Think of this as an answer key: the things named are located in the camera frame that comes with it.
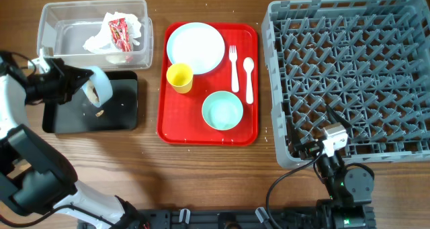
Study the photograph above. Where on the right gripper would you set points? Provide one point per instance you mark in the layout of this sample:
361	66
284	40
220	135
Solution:
309	149

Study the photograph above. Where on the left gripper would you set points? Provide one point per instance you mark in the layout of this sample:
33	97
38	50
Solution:
66	76

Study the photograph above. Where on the food scraps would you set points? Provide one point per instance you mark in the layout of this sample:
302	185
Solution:
91	94

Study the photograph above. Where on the light blue bowl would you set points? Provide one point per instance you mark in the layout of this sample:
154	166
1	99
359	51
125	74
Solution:
102	85

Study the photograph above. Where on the white napkin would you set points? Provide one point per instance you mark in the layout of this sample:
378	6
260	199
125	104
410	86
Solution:
102	43

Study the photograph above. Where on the red snack wrapper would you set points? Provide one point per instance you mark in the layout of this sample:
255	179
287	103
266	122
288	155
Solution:
120	35

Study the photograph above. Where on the green bowl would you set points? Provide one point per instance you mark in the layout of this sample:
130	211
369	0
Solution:
222	110

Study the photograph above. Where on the yellow plastic cup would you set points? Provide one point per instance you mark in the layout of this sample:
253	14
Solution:
180	77

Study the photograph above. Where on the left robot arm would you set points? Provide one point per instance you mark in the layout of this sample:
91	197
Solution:
35	177

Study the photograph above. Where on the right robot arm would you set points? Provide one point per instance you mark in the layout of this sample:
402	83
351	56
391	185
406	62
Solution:
349	186

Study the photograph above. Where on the black waste tray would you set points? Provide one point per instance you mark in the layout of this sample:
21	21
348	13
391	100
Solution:
79	115

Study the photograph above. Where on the grey dishwasher rack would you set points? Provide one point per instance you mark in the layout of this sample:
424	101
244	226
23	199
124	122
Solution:
368	60

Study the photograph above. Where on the clear plastic bin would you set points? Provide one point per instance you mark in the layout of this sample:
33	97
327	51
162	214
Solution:
65	27

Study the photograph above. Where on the white plastic spoon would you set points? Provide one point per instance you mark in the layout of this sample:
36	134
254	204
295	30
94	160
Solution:
248	66

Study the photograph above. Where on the white plastic fork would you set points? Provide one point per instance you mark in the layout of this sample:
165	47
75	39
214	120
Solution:
234	75

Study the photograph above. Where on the light blue plate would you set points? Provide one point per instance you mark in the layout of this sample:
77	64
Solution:
199	45

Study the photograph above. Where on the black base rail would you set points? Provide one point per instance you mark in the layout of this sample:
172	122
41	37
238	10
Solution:
235	219

